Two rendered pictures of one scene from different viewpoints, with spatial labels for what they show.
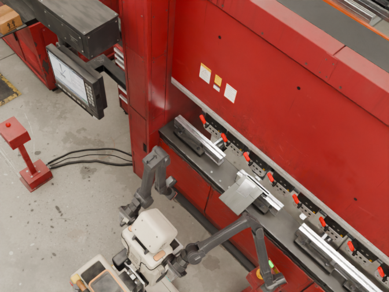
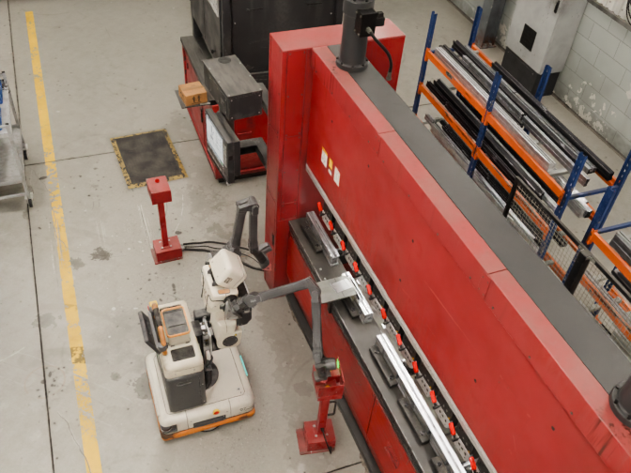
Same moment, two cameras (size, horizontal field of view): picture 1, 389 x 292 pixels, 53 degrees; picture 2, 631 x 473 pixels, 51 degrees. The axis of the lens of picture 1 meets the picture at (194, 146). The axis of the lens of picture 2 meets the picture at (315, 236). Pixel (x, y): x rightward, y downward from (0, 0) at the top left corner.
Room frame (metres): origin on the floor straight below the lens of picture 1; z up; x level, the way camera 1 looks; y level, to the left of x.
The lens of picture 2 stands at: (-1.47, -1.56, 4.30)
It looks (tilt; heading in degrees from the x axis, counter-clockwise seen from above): 44 degrees down; 26
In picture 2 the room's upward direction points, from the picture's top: 5 degrees clockwise
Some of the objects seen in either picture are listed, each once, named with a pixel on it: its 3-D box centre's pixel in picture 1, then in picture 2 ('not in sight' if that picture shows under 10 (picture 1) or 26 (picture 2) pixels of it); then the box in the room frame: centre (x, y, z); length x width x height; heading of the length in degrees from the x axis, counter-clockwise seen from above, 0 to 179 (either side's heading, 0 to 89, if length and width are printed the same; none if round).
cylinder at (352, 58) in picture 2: not in sight; (365, 32); (1.81, -0.12, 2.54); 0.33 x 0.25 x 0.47; 52
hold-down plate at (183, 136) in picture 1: (189, 142); (312, 237); (1.71, 0.05, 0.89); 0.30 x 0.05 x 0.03; 52
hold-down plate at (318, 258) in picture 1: (314, 254); (383, 366); (0.97, -0.90, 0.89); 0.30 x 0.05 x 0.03; 52
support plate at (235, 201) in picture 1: (241, 194); (333, 289); (1.27, -0.37, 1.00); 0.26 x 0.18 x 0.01; 142
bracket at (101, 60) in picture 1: (106, 78); (254, 157); (1.97, 0.73, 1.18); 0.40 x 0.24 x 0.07; 52
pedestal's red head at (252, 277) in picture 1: (265, 280); (328, 378); (0.79, -0.62, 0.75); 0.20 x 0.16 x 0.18; 41
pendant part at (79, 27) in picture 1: (83, 58); (232, 126); (1.79, 0.81, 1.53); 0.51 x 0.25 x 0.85; 56
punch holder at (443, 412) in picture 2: not in sight; (449, 407); (0.66, -1.39, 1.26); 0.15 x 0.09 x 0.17; 52
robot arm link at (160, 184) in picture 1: (160, 172); (253, 226); (1.11, 0.17, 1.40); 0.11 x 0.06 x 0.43; 51
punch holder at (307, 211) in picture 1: (309, 202); (383, 298); (1.15, -0.75, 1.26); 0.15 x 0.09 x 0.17; 52
